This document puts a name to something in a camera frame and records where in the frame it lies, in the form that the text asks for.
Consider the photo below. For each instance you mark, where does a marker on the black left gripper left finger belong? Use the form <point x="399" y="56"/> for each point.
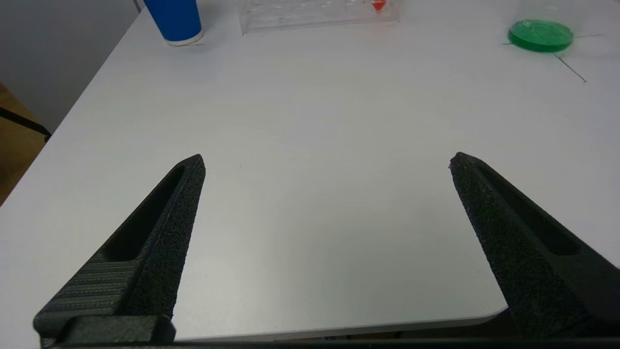
<point x="155" y="261"/>

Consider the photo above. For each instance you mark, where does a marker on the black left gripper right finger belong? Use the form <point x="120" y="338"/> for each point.
<point x="523" y="252"/>

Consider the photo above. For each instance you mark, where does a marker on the clear glass beaker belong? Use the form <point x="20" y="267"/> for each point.
<point x="540" y="36"/>

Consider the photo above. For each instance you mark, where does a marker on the test tube with red liquid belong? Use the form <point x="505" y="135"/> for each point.
<point x="379" y="5"/>

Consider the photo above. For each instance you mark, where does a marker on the clear acrylic test tube rack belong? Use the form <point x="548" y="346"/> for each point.
<point x="315" y="17"/>

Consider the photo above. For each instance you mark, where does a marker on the black office chair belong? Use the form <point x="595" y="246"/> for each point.
<point x="24" y="123"/>

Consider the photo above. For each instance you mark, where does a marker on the blue and white paper cup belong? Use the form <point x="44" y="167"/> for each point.
<point x="177" y="22"/>

